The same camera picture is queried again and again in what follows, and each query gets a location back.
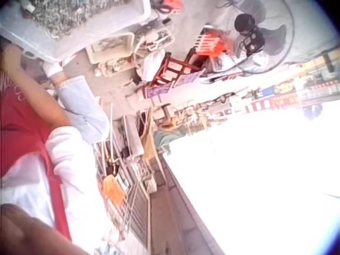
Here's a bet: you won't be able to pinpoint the person's right hand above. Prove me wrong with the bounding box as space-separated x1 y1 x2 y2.
0 44 24 74

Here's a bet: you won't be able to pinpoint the large grey plastic tray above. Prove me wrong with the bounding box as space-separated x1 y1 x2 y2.
0 0 152 63

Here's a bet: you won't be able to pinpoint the pile of small metal parts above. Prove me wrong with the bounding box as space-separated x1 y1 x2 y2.
26 0 133 39

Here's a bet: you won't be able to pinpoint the person's legs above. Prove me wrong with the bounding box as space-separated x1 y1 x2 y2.
42 61 110 146

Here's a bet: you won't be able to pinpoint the heap of small white items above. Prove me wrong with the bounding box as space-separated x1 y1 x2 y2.
95 59 133 78

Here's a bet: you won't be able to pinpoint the white plastic basket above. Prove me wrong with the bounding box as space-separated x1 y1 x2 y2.
86 32 135 64

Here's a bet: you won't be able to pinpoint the white sack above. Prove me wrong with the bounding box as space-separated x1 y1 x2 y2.
142 50 166 81

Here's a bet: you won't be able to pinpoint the white basket with parts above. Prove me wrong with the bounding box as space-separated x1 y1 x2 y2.
134 26 176 53

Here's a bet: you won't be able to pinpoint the red wooden stool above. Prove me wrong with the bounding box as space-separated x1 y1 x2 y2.
142 52 207 99

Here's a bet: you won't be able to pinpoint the orange tool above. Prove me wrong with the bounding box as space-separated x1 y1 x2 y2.
159 0 184 14

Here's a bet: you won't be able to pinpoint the yellow green cloth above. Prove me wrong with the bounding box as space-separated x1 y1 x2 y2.
142 124 186 163

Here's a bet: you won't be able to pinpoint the metal folding gate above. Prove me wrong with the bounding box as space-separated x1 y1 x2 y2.
114 114 163 252

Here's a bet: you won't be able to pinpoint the orange plastic crate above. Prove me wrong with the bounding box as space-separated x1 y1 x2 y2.
195 28 229 57

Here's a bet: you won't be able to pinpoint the standing electric fan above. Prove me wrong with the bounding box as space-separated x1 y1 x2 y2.
199 0 296 84

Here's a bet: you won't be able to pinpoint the row of street shops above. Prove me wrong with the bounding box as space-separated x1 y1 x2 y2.
231 52 340 120

